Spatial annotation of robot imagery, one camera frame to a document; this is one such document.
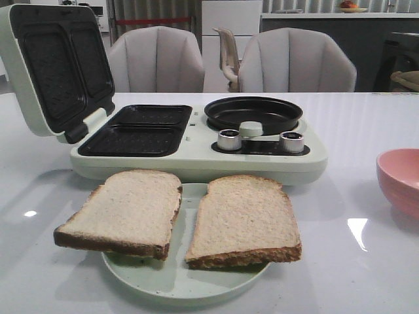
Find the bread slice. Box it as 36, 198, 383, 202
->
53, 169, 183, 260
185, 175, 302, 270

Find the mint green breakfast maker lid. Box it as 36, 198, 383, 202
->
1, 4, 115, 144

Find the pink bowl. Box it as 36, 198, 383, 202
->
376, 148, 418, 220

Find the mint green breakfast maker base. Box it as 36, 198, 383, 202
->
70, 104, 327, 185

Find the left silver control knob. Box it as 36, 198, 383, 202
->
217, 129, 242, 151

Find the silver control knob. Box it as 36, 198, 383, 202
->
279, 131, 304, 154
217, 129, 242, 151

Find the black round frying pan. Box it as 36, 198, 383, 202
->
204, 96, 303, 135

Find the right silver control knob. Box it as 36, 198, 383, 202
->
279, 131, 304, 154

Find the beige office chair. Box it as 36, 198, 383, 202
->
213, 27, 240, 92

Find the left grey upholstered chair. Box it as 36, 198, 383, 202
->
108, 26, 205, 93

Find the grey upholstered chair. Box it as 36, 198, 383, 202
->
238, 27, 357, 93
108, 26, 205, 93

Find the right grey upholstered chair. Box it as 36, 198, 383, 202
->
238, 27, 357, 93

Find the mint green round plate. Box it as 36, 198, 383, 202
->
102, 183, 269, 306

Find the red barrier tape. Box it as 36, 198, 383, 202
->
115, 16, 192, 25

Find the white cabinet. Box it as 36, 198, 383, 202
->
202, 1, 263, 93

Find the grey counter with white top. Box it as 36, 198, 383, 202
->
260, 12, 419, 92

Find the fruit plate on counter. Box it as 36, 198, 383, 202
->
338, 1, 368, 13

